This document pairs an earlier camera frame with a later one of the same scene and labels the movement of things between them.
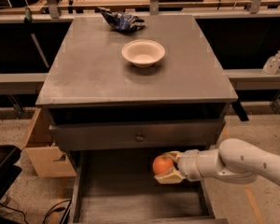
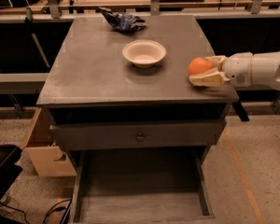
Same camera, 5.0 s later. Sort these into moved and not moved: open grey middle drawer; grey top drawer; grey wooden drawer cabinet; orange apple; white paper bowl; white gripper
Moved: white gripper; orange apple
Not moved: grey wooden drawer cabinet; open grey middle drawer; grey top drawer; white paper bowl
